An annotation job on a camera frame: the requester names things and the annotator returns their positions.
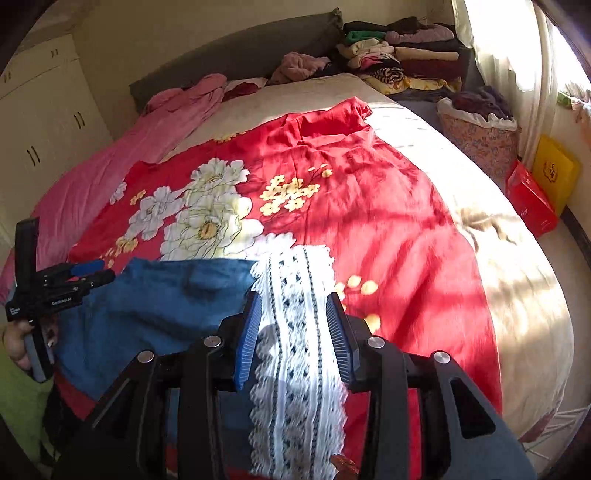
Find pink quilt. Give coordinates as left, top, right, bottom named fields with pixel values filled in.
left=0, top=73, right=229, bottom=305

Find cream bedspread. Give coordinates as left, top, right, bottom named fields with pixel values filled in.
left=161, top=71, right=575, bottom=444

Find cream wardrobe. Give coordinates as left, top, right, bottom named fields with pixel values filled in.
left=0, top=32, right=115, bottom=259

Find stack of folded clothes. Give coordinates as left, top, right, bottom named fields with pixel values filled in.
left=330, top=16, right=465, bottom=100

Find red floral blanket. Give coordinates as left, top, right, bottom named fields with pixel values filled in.
left=67, top=97, right=504, bottom=480

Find blue denim pants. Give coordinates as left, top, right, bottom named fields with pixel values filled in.
left=53, top=244, right=349, bottom=480

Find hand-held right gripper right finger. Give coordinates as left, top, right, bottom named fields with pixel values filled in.
left=324, top=292, right=539, bottom=480

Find pink fluffy cloth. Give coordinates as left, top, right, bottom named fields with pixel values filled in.
left=268, top=52, right=331, bottom=86

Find floral cloth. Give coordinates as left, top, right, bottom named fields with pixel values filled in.
left=556, top=83, right=591, bottom=125

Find window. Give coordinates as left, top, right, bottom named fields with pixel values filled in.
left=538, top=9, right=591, bottom=93

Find white curtain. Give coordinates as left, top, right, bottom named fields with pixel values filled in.
left=450, top=0, right=561, bottom=160

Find red box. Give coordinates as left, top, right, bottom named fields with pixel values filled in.
left=505, top=159, right=559, bottom=238

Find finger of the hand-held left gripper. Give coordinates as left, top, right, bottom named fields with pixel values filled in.
left=67, top=259, right=106, bottom=280
left=69, top=269, right=116, bottom=291

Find floral fabric laundry basket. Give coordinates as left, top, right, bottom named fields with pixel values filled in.
left=436, top=97, right=520, bottom=178

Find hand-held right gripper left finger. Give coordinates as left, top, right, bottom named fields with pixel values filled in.
left=51, top=291, right=264, bottom=480

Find grey padded headboard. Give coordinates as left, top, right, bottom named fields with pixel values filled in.
left=129, top=8, right=345, bottom=112

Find purple clothes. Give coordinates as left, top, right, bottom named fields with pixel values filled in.
left=450, top=85, right=513, bottom=121

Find dark bedside cabinet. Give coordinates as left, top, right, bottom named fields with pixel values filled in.
left=459, top=44, right=478, bottom=90

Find person's green garment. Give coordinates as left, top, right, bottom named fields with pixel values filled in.
left=0, top=342, right=56, bottom=462

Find dark red pillow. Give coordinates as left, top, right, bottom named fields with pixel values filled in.
left=224, top=78, right=269, bottom=100

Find yellow box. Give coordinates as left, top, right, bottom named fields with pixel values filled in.
left=532, top=134, right=581, bottom=217

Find person's left hand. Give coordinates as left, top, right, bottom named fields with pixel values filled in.
left=2, top=320, right=34, bottom=371

